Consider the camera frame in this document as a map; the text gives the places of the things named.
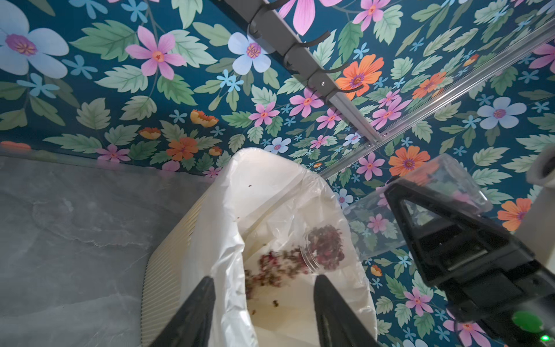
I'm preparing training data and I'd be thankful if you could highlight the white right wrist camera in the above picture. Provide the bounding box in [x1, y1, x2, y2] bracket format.
[515, 145, 554, 273]

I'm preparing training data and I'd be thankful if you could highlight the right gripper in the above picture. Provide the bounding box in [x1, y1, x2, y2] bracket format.
[384, 179, 554, 346]

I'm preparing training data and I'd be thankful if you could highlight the white plastic bin liner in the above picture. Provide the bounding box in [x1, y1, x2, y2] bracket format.
[179, 148, 377, 346]

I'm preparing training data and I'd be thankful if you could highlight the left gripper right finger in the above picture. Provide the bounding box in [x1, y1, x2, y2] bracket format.
[314, 275, 377, 347]

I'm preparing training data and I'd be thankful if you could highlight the clear jar with tea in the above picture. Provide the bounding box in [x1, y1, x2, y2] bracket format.
[301, 154, 493, 273]

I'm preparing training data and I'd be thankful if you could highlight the cream ribbed trash bin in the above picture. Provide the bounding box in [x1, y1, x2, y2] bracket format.
[140, 195, 206, 346]

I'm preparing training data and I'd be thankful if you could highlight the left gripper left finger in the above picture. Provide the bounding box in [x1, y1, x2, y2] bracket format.
[150, 276, 216, 347]

